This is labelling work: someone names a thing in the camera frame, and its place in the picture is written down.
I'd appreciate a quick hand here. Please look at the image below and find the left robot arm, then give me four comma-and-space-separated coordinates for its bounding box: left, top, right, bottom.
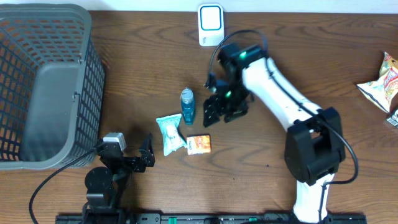
81, 133, 155, 224

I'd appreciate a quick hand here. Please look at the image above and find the light teal candy packet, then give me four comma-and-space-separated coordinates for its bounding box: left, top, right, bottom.
156, 113, 187, 156

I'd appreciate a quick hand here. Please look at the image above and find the white barcode scanner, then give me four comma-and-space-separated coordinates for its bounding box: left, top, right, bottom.
197, 3, 224, 47

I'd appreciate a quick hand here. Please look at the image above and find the small orange box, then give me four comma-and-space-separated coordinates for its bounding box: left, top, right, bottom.
187, 134, 211, 156

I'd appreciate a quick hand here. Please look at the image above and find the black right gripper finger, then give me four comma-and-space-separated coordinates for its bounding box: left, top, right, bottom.
224, 106, 248, 123
203, 95, 224, 128

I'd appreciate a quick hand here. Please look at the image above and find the yellow snack bag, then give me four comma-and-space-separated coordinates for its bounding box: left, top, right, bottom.
356, 52, 397, 113

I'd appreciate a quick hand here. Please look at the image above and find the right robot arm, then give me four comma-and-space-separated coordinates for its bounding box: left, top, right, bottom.
203, 44, 346, 223

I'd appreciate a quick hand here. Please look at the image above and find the grey plastic mesh basket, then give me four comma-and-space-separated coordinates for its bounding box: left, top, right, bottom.
1, 4, 105, 170

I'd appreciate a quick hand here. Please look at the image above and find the small dark green box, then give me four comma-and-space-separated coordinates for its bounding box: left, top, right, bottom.
386, 108, 398, 128

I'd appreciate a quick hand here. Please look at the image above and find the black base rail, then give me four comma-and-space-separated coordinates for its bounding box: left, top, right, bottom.
55, 212, 368, 224

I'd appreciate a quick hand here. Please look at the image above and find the teal mouthwash bottle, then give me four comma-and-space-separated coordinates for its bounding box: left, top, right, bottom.
180, 88, 195, 125

